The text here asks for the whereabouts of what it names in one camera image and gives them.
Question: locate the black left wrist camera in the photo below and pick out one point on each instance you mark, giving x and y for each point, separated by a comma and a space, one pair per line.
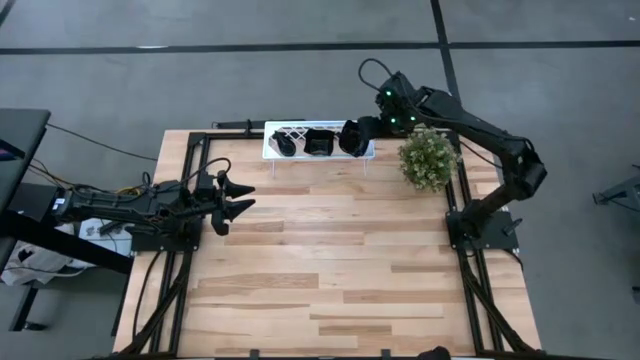
205, 186

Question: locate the black desk leg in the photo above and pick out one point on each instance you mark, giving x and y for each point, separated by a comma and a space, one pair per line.
22, 310

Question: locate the white paper sheet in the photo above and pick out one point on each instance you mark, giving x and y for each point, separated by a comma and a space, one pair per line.
95, 242

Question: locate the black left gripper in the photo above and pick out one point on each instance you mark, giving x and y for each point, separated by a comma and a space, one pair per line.
212, 205

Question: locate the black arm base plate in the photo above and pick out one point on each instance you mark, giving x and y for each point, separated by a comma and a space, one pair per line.
500, 235
150, 245

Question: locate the black wavy square mini plate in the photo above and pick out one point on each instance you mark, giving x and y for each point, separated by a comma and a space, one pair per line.
318, 142

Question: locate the white lattice shelf rack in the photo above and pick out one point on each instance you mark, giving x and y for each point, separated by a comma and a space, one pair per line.
300, 157

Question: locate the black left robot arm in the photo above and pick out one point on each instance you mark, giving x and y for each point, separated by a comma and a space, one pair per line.
125, 205

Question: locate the black desk beam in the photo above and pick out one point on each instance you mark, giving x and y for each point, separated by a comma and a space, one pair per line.
65, 246

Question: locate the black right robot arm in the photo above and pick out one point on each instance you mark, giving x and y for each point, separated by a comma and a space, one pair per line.
490, 140

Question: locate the black table edge clamp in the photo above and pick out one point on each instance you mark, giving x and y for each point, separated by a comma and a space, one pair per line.
254, 355
385, 355

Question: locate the green artificial potted plant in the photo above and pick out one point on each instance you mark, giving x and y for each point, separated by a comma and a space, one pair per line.
427, 160

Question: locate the gray chair base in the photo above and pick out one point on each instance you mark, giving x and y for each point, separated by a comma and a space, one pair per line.
622, 190

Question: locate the black hand tool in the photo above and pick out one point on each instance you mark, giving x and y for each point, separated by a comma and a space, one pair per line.
112, 228

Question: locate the black desk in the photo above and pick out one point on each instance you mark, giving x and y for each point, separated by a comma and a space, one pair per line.
22, 135

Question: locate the black teardrop mini plate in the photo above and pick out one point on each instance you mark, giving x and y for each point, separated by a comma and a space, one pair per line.
285, 146

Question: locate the black power strip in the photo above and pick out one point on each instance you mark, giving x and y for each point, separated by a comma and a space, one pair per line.
235, 124

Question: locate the group of black bowls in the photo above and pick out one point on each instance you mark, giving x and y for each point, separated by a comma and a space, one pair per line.
349, 142

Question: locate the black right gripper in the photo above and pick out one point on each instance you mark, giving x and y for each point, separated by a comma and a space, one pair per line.
384, 126

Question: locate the white bag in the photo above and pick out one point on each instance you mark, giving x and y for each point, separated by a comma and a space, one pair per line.
35, 265

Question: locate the black gripper-shaped object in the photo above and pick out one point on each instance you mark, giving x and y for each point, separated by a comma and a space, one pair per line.
436, 354

